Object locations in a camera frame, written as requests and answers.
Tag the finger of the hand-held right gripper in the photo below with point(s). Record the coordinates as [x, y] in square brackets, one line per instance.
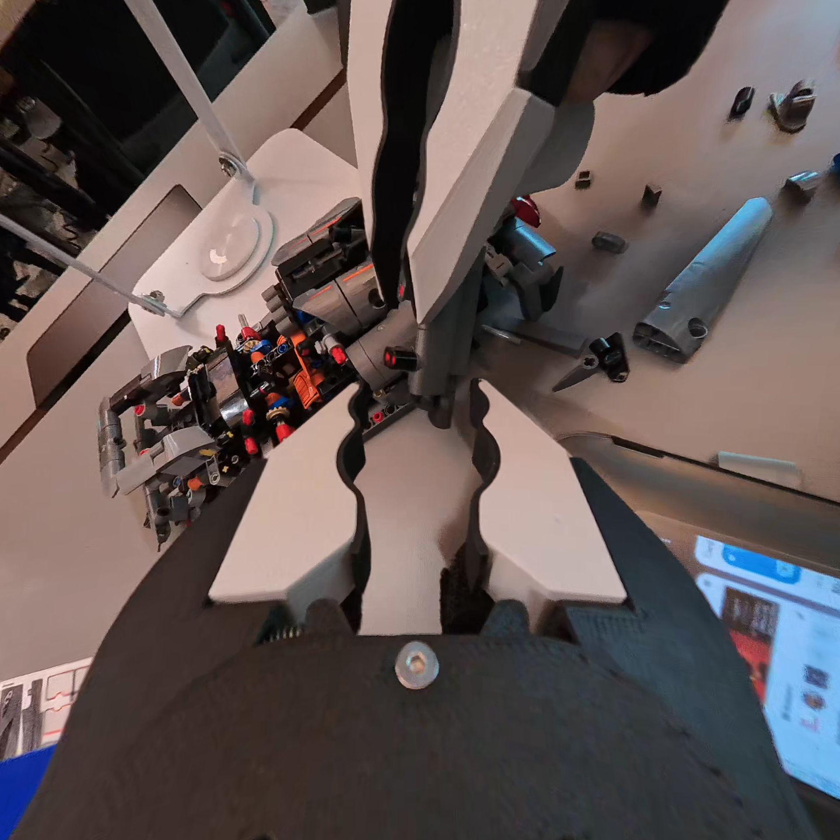
[472, 164]
[364, 79]

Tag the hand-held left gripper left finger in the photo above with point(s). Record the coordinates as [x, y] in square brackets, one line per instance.
[289, 525]

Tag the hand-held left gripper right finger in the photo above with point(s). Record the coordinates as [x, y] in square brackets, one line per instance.
[551, 525]

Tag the lego car model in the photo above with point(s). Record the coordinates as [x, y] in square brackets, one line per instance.
[341, 295]

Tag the grey lego side panel assembly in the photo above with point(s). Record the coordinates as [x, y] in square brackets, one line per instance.
[436, 367]

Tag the small dark lego plate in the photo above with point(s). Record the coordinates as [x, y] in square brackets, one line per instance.
[584, 179]

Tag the dark oval lego beam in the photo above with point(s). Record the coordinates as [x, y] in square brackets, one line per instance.
[610, 241]

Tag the black lego pin connector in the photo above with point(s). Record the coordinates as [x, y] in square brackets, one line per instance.
[610, 358]

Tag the black lego cube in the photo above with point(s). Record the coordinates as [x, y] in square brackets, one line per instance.
[652, 197]

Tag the long grey lego wedge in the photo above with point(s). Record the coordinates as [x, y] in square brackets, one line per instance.
[558, 340]

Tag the black narrow lego piece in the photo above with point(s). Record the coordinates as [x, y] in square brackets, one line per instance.
[741, 103]

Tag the light grey flat lego piece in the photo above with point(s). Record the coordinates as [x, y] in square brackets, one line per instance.
[754, 460]

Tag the grey curved lego panel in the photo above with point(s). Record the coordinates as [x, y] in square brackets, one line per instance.
[709, 282]

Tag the small grey black lego piece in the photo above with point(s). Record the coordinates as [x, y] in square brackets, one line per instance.
[802, 185]

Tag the lego sticker sheet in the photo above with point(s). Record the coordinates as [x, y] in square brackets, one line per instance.
[39, 702]

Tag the person's right hand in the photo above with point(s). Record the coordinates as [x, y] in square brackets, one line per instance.
[610, 62]

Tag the clear round disc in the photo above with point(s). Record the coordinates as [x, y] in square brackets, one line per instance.
[226, 253]

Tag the smartphone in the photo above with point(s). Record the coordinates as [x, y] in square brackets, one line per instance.
[787, 623]

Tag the blue box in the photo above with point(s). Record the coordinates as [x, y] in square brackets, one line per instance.
[23, 800]

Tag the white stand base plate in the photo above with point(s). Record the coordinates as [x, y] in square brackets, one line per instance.
[295, 184]

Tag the dark grey lego bracket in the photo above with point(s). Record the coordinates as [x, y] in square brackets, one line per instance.
[791, 108]

